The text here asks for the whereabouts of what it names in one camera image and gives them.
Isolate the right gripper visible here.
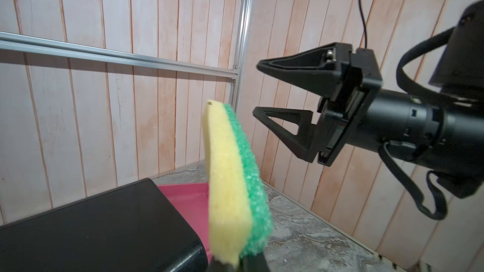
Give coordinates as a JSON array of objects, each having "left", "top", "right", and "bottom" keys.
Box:
[{"left": 252, "top": 42, "right": 383, "bottom": 167}]

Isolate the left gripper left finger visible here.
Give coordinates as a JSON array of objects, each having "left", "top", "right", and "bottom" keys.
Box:
[{"left": 207, "top": 258, "right": 236, "bottom": 272}]

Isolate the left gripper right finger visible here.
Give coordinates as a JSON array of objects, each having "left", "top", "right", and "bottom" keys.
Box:
[{"left": 238, "top": 252, "right": 270, "bottom": 272}]

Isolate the green yellow sponge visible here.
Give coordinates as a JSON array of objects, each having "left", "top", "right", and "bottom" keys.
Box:
[{"left": 203, "top": 100, "right": 274, "bottom": 268}]

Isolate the pink drawer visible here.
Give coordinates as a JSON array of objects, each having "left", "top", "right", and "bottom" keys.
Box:
[{"left": 158, "top": 183, "right": 212, "bottom": 262}]

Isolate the black drawer cabinet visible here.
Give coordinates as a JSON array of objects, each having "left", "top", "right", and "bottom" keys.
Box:
[{"left": 1, "top": 179, "right": 208, "bottom": 271}]

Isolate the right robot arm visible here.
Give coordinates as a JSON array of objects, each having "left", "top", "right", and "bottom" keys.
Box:
[{"left": 253, "top": 1, "right": 483, "bottom": 220}]

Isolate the aluminium frame crossbar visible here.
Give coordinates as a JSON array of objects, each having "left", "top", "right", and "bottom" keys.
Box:
[{"left": 1, "top": 31, "right": 239, "bottom": 79}]

